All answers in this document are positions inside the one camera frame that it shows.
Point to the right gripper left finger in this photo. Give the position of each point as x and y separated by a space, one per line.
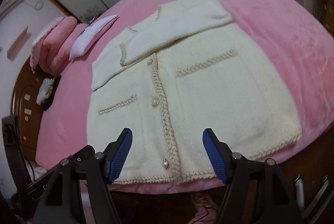
61 201

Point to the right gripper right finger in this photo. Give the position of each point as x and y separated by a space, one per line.
257 192

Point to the cream knitted cardigan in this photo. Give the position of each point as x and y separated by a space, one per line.
185 68

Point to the dark wooden headboard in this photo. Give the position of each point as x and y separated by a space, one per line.
24 105

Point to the grey patterned cloth bundle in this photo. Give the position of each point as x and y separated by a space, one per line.
45 90

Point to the pink folded quilt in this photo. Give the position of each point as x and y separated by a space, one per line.
51 48

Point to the white small pillow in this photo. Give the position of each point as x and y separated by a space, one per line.
90 35

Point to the pink plush bed blanket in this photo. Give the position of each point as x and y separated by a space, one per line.
297 44

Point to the wooden wall shelf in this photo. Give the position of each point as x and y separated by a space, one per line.
17 44

